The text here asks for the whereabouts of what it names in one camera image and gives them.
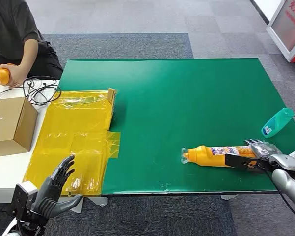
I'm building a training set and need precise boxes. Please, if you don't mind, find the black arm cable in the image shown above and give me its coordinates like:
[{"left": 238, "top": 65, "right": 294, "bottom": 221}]
[{"left": 259, "top": 163, "right": 295, "bottom": 226}]

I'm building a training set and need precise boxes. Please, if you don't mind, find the teal plastic bottle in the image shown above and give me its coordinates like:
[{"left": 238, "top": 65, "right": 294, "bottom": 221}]
[{"left": 261, "top": 108, "right": 295, "bottom": 139}]

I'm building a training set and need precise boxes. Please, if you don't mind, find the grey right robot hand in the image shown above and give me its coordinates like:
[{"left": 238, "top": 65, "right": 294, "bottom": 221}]
[{"left": 224, "top": 139, "right": 283, "bottom": 172}]

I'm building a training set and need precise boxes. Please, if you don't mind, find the yellow taped cardboard sheet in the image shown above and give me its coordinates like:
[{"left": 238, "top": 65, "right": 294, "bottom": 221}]
[{"left": 22, "top": 87, "right": 121, "bottom": 197}]

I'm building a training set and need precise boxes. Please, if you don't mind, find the person's hand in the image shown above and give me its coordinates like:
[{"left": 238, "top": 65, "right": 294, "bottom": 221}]
[{"left": 0, "top": 63, "right": 28, "bottom": 88}]

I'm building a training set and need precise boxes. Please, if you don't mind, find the thin grey cable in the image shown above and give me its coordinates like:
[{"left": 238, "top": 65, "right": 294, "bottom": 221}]
[{"left": 0, "top": 86, "right": 25, "bottom": 101}]

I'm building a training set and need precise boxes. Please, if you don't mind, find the orange bottle with label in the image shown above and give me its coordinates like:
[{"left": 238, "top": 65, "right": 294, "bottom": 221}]
[{"left": 181, "top": 145, "right": 259, "bottom": 169}]

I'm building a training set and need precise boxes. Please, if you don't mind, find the clear plastic film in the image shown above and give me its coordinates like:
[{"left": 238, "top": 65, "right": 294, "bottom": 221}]
[{"left": 250, "top": 143, "right": 282, "bottom": 160}]

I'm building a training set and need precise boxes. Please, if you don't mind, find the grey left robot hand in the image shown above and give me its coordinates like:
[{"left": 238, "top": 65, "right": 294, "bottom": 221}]
[{"left": 30, "top": 155, "right": 83, "bottom": 227}]

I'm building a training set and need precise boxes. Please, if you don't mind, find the white side table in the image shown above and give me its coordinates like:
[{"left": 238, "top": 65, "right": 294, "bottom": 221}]
[{"left": 0, "top": 80, "right": 61, "bottom": 204}]

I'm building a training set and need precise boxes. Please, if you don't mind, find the black cable coil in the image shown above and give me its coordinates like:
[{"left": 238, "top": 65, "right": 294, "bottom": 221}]
[{"left": 22, "top": 76, "right": 62, "bottom": 106}]

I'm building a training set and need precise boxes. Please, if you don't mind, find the green table mat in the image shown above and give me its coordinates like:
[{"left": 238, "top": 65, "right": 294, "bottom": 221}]
[{"left": 59, "top": 58, "right": 295, "bottom": 195}]

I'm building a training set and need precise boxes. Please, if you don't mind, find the brown cardboard box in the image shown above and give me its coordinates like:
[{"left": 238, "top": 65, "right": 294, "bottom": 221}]
[{"left": 0, "top": 97, "right": 38, "bottom": 158}]

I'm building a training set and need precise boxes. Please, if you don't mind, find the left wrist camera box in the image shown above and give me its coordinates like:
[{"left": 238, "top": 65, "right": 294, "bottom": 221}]
[{"left": 10, "top": 181, "right": 39, "bottom": 219}]

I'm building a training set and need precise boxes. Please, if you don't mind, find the person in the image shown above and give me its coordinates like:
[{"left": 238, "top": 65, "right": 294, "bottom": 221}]
[{"left": 0, "top": 0, "right": 64, "bottom": 88}]

